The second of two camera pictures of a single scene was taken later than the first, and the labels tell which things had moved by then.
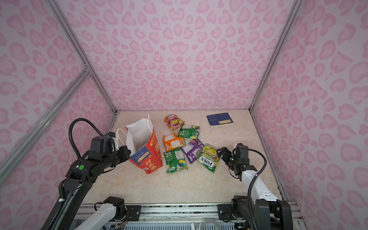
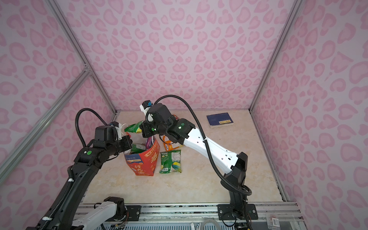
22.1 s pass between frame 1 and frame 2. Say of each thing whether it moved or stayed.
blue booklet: stayed
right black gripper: moved
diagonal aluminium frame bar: stayed
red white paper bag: moved
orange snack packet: stayed
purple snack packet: moved
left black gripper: moved
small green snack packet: moved
